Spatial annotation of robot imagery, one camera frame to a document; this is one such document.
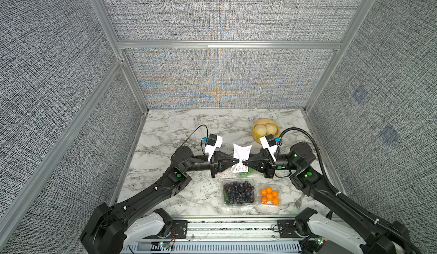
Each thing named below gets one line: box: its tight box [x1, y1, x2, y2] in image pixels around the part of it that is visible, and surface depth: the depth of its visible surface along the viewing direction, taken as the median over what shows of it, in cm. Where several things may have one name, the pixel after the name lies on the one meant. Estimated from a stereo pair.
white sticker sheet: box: [231, 142, 253, 173], surface depth 61 cm
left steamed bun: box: [254, 124, 267, 137], surface depth 103 cm
